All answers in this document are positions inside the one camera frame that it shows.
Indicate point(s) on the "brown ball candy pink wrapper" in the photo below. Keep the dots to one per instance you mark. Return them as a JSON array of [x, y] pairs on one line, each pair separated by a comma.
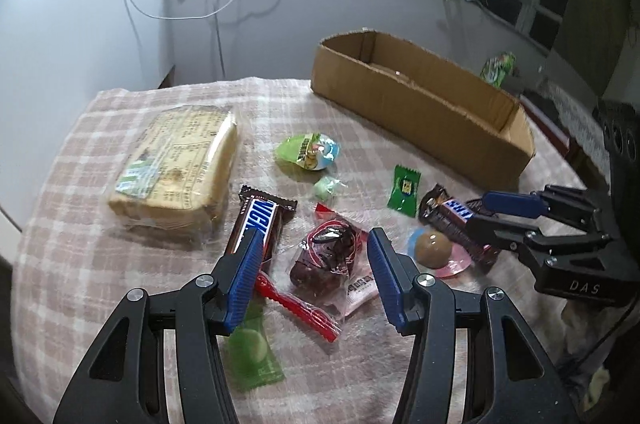
[[434, 253]]

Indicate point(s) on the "red plastic spoon packet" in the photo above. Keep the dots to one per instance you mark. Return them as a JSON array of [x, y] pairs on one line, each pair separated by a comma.
[[314, 317]]

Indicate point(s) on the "green drink carton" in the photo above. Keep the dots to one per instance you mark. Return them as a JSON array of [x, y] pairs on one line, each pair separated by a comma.
[[498, 68]]

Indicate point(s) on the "small pale green candy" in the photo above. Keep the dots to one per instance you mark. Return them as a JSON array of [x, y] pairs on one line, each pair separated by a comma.
[[327, 188]]

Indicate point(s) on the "pink plaid tablecloth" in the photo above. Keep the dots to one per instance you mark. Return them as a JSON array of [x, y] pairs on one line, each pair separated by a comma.
[[76, 261]]

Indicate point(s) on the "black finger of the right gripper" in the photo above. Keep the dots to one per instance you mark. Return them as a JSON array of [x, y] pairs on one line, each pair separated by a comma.
[[505, 233]]

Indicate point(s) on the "green egg-shaped snack pack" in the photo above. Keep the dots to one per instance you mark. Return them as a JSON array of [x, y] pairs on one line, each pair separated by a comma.
[[311, 151]]

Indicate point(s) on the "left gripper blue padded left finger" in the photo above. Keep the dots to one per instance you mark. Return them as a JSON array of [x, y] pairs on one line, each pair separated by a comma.
[[236, 275]]

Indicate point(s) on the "green square candy packet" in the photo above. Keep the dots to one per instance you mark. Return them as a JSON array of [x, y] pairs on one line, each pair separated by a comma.
[[404, 194]]

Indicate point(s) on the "small Snickers bar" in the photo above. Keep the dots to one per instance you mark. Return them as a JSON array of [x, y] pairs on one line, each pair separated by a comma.
[[449, 215]]

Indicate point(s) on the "bread loaf package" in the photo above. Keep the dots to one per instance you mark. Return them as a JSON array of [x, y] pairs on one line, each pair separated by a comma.
[[175, 180]]

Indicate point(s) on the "large Snickers bar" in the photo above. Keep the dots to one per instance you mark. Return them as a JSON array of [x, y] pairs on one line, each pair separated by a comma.
[[264, 212]]

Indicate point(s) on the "green round candy packet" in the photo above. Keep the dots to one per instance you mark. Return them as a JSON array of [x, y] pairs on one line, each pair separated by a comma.
[[251, 360]]

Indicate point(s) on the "white lace cloth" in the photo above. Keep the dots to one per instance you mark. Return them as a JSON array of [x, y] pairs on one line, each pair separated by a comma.
[[581, 125]]

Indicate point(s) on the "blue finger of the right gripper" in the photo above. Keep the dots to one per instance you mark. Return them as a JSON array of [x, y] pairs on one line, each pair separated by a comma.
[[515, 203]]

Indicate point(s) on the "red dates clear bag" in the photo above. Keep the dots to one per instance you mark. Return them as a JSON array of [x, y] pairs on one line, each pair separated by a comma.
[[330, 268]]

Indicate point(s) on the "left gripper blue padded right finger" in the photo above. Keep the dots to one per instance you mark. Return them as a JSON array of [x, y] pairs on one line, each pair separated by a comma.
[[393, 275]]

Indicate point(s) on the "brown cardboard box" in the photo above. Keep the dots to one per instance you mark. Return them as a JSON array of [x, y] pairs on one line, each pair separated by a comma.
[[476, 129]]

